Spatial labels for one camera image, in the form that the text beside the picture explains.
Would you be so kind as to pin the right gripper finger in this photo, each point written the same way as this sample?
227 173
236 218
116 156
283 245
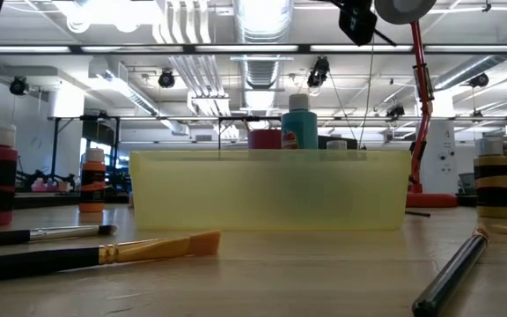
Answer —
358 22

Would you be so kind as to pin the large teal paint bottle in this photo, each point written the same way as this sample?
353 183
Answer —
299 127

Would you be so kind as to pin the small paintbrush orange bristles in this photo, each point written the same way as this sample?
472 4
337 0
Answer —
417 213

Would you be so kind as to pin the orange paint bottle black label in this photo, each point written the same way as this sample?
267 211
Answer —
93 193

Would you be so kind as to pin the paintbrush with silver ferrule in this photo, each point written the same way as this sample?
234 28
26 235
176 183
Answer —
64 232

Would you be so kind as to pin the black background robot arm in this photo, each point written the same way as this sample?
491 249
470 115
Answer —
46 180

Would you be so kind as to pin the yellow paint bottle black label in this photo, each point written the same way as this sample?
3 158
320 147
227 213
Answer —
494 176

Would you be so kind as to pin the black ceiling spotlight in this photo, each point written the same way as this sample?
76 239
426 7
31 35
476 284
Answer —
395 110
319 72
479 80
18 86
166 79

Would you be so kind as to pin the maroon plastic cup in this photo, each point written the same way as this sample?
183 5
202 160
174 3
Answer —
263 138

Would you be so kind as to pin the white round pillar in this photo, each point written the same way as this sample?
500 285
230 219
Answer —
438 158

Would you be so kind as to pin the red lamp stand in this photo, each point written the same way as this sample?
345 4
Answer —
429 200

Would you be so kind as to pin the yellow translucent plastic bin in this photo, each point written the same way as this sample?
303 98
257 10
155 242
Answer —
271 193

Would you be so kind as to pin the flat paintbrush gold ferrule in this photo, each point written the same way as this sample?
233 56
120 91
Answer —
148 251

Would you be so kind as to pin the silver round air duct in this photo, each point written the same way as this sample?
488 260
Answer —
260 26

